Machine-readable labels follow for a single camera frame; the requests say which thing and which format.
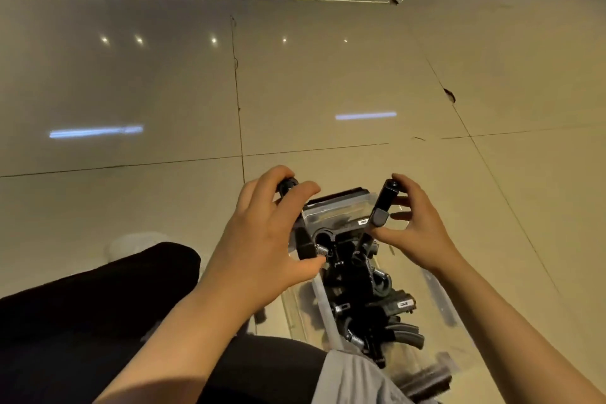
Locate grey shirt hem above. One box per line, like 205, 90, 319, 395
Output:
312, 349, 436, 404

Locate clear plastic storage box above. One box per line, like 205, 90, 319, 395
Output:
286, 187, 474, 404

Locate person's right forearm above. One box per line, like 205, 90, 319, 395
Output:
435, 256, 606, 404

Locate black trousers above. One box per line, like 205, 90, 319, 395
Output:
0, 241, 328, 404

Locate person's right hand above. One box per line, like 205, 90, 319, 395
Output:
371, 173, 465, 276

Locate person's left hand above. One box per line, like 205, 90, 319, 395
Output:
201, 165, 328, 319

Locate white left shoe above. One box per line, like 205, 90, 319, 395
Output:
105, 232, 171, 263

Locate group of black hand grippers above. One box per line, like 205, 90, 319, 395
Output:
310, 227, 425, 370

